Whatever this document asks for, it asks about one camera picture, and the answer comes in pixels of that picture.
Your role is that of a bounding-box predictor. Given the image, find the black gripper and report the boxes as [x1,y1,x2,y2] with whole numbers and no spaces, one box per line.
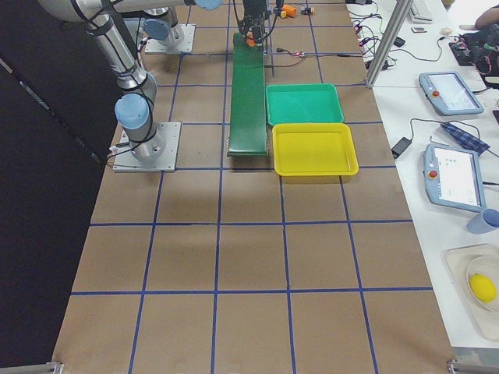
[238,0,270,39]

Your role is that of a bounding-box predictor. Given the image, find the orange 4680 battery cylinder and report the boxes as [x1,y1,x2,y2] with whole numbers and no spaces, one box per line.
[246,36,256,48]

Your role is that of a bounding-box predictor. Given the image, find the plain orange cylinder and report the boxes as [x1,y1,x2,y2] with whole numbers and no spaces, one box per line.
[280,5,297,18]

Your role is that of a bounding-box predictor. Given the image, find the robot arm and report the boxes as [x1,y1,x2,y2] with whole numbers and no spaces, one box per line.
[143,1,284,45]
[40,1,192,171]

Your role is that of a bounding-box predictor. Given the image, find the green plastic tray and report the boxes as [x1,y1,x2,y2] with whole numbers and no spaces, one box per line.
[266,83,344,126]

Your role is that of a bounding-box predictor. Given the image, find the green conveyor belt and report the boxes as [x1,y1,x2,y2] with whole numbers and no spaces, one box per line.
[227,34,268,157]

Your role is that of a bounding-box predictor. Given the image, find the yellow plastic tray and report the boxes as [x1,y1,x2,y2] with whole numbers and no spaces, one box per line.
[272,123,359,177]

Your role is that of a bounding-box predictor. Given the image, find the black power adapter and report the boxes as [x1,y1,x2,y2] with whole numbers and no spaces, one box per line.
[391,137,412,160]

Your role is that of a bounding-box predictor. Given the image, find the teach pendant far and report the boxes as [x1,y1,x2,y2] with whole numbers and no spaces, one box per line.
[419,72,484,116]

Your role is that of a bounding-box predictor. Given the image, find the teach pendant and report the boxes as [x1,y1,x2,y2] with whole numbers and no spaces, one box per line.
[423,143,487,213]
[419,72,484,116]

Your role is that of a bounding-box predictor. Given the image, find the blue checked cloth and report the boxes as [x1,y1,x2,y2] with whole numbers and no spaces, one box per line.
[441,122,490,156]

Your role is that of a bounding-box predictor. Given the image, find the teach pendant near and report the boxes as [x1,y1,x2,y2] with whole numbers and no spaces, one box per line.
[423,143,487,213]

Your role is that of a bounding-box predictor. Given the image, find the blue cup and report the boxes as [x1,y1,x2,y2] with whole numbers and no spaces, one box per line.
[466,208,499,235]

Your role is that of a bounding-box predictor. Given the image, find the beige tray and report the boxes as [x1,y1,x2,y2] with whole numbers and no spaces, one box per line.
[444,244,498,341]

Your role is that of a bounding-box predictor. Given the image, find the white bowl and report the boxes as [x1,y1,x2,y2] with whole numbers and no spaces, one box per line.
[465,256,498,312]

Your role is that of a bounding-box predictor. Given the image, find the yellow lemon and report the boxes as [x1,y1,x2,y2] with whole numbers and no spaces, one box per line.
[469,273,497,303]

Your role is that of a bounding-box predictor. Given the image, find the red black wire with plug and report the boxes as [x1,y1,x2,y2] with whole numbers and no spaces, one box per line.
[264,46,324,77]

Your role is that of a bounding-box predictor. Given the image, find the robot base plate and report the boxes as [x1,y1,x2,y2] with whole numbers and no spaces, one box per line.
[112,122,182,172]
[144,23,196,55]

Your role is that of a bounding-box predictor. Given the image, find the aluminium frame post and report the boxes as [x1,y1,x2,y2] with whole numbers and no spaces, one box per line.
[365,0,412,88]

